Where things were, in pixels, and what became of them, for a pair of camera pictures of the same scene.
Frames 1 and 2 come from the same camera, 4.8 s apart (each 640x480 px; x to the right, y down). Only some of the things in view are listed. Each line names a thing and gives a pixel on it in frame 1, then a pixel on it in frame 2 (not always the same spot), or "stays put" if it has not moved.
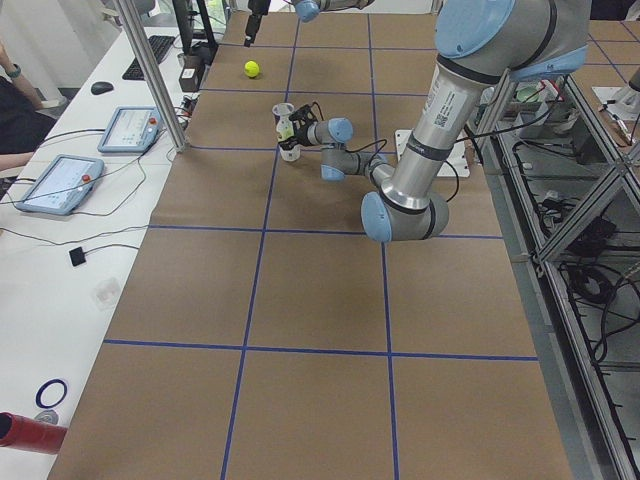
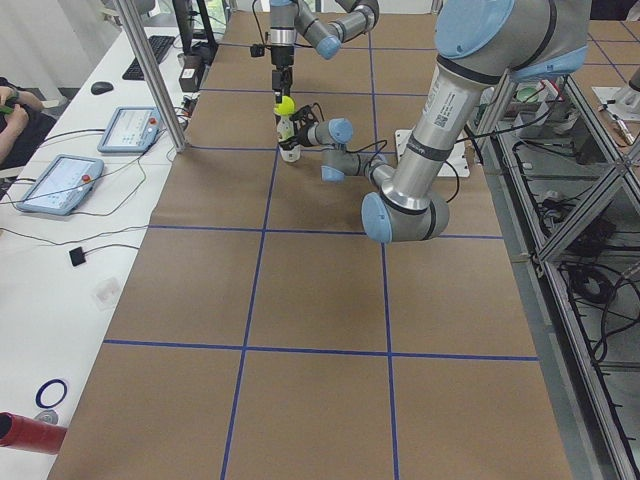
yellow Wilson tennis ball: [285, 130] stays put
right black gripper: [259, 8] to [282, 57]
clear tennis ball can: [285, 130] stays put
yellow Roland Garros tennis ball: [251, 68] to [286, 107]
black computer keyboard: [160, 45] stays put
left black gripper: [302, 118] stays put
